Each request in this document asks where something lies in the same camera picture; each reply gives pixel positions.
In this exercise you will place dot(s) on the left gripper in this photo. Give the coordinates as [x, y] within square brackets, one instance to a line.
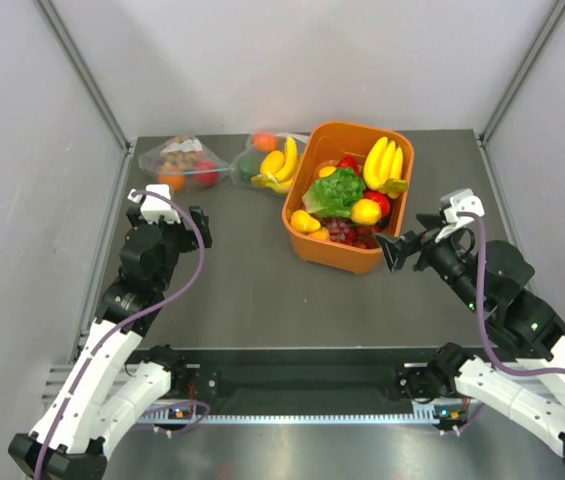
[189, 242]

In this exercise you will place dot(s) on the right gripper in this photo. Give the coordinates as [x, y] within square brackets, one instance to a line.
[395, 249]

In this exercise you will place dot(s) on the fake red apple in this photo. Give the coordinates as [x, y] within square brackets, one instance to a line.
[206, 173]

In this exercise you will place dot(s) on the clear zip top bag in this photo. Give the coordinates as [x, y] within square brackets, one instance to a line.
[151, 163]

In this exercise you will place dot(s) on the clear zip bag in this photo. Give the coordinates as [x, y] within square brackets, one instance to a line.
[249, 149]
[151, 163]

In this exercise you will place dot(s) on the fake brown longan bunch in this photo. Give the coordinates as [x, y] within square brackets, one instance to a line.
[182, 151]

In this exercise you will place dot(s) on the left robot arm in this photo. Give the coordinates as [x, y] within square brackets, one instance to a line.
[84, 423]

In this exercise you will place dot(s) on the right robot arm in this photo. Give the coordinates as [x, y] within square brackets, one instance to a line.
[523, 374]

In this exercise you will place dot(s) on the fake red pepper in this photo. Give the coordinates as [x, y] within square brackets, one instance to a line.
[381, 199]

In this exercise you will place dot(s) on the fake strawberries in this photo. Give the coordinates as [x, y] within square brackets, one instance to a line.
[365, 237]

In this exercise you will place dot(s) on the fake yellow lemon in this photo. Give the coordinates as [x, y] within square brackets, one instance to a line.
[366, 212]

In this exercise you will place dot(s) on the fake purple grapes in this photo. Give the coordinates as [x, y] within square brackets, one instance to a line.
[341, 230]

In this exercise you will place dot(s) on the fake green avocado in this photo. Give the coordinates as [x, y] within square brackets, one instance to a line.
[248, 166]

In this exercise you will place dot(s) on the fake banana bunch in bin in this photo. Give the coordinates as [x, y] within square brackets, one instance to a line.
[384, 169]

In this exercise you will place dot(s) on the fake green lettuce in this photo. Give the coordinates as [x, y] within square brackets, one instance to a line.
[334, 195]

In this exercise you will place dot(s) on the fake banana bunch in bag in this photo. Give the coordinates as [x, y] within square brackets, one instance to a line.
[278, 167]

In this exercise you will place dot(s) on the fake orange tangerine in bag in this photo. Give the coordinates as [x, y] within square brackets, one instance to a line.
[265, 142]

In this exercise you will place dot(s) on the fake yellow pepper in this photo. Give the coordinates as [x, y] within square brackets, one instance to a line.
[302, 222]

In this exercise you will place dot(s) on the orange plastic bin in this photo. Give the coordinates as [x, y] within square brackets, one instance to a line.
[342, 145]

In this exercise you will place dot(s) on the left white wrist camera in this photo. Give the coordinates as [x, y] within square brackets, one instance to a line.
[154, 209]

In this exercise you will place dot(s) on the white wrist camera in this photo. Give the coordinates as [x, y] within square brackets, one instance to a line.
[458, 210]
[154, 209]

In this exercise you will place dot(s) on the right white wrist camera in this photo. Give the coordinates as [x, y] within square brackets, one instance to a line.
[458, 210]

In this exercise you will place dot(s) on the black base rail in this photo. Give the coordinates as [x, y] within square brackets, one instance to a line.
[307, 381]

